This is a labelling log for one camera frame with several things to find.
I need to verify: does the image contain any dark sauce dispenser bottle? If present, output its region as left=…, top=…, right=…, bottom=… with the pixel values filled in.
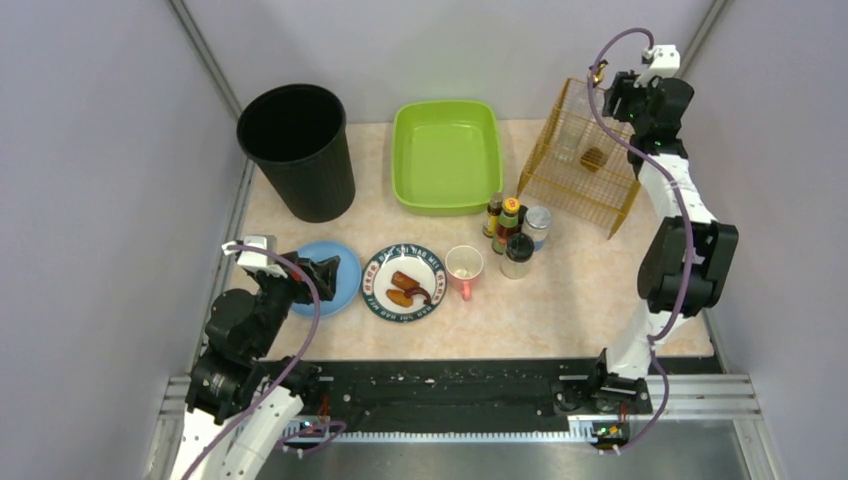
left=577, top=60, right=610, bottom=173

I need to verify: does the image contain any silver lid glass jar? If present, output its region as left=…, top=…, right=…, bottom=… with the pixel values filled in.
left=521, top=205, right=553, bottom=251

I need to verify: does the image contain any green label sauce bottle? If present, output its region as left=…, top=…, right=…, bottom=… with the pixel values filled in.
left=491, top=197, right=521, bottom=255

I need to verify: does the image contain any clear oil dispenser bottle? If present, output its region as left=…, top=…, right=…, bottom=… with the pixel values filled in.
left=555, top=78, right=593, bottom=161

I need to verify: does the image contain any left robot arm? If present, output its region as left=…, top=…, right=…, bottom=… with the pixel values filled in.
left=171, top=242, right=341, bottom=479

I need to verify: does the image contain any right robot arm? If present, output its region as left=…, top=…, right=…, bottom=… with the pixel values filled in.
left=552, top=71, right=739, bottom=415

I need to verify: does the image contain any blue plate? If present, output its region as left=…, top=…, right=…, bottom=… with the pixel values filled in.
left=297, top=240, right=362, bottom=318

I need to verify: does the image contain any brown sausage piece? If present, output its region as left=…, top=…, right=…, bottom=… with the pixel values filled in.
left=391, top=271, right=420, bottom=292

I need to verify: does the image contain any orange food slice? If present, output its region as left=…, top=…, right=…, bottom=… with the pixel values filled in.
left=386, top=289, right=414, bottom=308

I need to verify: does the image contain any dark red octopus tentacle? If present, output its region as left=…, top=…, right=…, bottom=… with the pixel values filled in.
left=404, top=286, right=432, bottom=305

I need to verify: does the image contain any white plate green rim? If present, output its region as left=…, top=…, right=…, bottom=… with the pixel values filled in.
left=360, top=243, right=447, bottom=323

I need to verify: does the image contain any pink mug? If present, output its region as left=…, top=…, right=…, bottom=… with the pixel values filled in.
left=445, top=245, right=484, bottom=302

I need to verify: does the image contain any black plastic trash bin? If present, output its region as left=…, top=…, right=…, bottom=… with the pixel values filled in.
left=236, top=83, right=356, bottom=223

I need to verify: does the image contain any green plastic basin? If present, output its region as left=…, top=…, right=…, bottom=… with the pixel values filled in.
left=390, top=99, right=504, bottom=216

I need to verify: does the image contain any small yellow label bottle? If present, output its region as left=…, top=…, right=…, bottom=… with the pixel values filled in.
left=482, top=192, right=503, bottom=238

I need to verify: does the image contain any black lid seasoning jar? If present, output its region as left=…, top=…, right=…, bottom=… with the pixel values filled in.
left=500, top=232, right=535, bottom=280

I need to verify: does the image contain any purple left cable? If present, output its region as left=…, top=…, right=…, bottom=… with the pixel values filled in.
left=182, top=243, right=348, bottom=480

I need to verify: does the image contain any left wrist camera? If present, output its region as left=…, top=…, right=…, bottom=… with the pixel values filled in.
left=221, top=235, right=282, bottom=277

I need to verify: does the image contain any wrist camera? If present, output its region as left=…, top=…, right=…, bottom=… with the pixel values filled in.
left=221, top=235, right=282, bottom=277
left=635, top=44, right=682, bottom=88

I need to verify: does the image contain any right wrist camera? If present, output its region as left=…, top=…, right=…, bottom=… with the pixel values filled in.
left=635, top=44, right=682, bottom=88

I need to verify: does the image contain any gold wire basket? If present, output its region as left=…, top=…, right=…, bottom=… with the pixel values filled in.
left=517, top=78, right=639, bottom=238

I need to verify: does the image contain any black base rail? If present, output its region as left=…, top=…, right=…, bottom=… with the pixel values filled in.
left=283, top=357, right=732, bottom=452

